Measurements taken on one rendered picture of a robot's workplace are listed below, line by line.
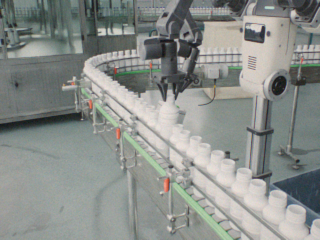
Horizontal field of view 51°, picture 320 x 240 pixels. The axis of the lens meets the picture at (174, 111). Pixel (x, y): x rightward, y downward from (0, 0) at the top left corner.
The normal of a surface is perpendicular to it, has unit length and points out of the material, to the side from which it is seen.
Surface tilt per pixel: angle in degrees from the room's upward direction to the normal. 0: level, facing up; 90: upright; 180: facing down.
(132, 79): 90
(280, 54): 101
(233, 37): 90
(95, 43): 90
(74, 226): 0
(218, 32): 90
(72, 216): 0
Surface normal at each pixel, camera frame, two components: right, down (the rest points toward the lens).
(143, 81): 0.36, 0.30
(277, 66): 0.45, 0.46
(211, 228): -0.89, 0.15
